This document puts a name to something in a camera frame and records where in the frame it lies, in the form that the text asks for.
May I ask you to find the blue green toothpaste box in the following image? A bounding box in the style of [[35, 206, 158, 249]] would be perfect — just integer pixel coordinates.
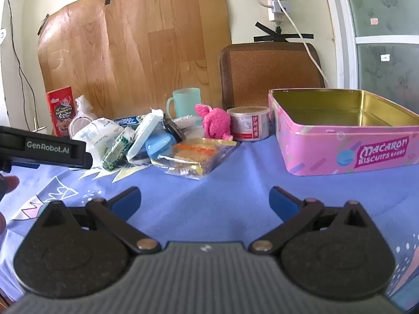
[[113, 114, 148, 130]]

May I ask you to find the wood-pattern sheet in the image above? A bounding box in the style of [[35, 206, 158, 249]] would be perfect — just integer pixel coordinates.
[[37, 0, 233, 134]]

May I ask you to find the pink plush toy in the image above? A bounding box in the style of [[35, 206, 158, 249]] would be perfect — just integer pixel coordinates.
[[195, 104, 234, 141]]

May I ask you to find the red snack box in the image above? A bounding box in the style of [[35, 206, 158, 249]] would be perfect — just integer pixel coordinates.
[[46, 86, 74, 137]]

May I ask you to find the teal plastic cup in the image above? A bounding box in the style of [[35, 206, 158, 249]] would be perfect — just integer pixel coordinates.
[[166, 88, 202, 120]]

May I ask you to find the white power strip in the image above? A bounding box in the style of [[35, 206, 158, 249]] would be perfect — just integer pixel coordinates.
[[268, 0, 284, 23]]

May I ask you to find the black jar lid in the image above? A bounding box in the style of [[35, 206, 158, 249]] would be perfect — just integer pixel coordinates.
[[163, 120, 188, 142]]

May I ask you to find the green white packet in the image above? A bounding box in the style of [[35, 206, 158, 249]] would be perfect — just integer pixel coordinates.
[[101, 127, 135, 171]]

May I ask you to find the blue oval case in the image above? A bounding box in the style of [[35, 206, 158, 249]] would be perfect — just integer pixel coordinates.
[[145, 127, 174, 164]]

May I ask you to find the round red white can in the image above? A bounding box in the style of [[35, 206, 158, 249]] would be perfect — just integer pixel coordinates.
[[227, 107, 271, 142]]

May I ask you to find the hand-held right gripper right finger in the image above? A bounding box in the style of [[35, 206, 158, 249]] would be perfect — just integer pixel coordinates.
[[250, 186, 377, 255]]

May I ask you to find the long black tape strip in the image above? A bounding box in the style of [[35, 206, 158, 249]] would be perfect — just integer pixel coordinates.
[[253, 33, 314, 42]]

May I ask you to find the clear cracker packet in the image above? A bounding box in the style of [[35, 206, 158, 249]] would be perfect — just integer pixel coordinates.
[[151, 137, 241, 180]]

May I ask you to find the white teal box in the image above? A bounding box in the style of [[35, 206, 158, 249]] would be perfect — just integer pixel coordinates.
[[126, 111, 164, 162]]

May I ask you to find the white tissue packet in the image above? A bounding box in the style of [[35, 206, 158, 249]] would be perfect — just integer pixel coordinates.
[[71, 118, 123, 168]]

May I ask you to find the crumpled clear plastic bag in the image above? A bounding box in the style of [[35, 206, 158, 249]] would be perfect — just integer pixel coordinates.
[[75, 95, 98, 120]]

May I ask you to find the person's left hand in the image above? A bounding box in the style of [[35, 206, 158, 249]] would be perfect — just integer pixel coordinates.
[[0, 176, 19, 233]]

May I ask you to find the blue printed tablecloth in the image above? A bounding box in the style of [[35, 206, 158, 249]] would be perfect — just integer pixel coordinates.
[[0, 131, 419, 311]]

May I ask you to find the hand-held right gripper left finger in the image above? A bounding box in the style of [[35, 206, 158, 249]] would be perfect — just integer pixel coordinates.
[[33, 186, 162, 255]]

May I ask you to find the pink biscuit tin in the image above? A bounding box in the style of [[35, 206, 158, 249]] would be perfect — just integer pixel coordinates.
[[268, 88, 419, 177]]

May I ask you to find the frosted glass door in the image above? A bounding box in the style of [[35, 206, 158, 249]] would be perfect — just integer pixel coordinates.
[[322, 0, 419, 118]]

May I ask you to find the thin black cable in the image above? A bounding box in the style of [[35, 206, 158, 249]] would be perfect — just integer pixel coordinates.
[[5, 0, 36, 121]]

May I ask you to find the white cable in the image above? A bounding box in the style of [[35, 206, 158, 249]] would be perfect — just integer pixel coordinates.
[[271, 0, 329, 88]]

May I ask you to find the brown woven chair back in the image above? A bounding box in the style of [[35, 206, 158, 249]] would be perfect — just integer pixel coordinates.
[[219, 42, 326, 112]]

